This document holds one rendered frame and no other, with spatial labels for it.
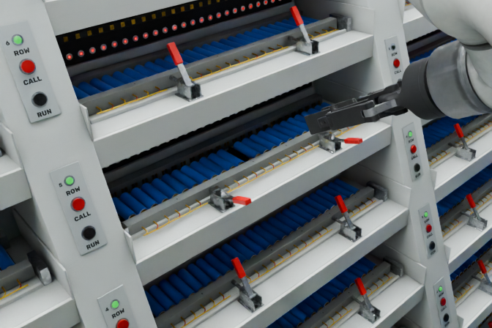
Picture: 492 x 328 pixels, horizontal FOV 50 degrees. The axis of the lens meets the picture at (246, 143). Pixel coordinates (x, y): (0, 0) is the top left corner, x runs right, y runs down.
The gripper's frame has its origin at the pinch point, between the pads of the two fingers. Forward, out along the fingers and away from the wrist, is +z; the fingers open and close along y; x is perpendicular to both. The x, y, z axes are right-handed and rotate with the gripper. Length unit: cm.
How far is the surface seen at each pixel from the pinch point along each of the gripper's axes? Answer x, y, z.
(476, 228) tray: -45, 55, 25
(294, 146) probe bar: -4.3, 6.6, 19.4
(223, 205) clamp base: -7.1, -14.3, 15.7
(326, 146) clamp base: -6.9, 12.4, 17.4
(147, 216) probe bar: -3.7, -25.3, 19.6
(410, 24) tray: 8.9, 41.6, 11.7
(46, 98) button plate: 16.9, -35.2, 9.9
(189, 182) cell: -2.2, -14.6, 22.9
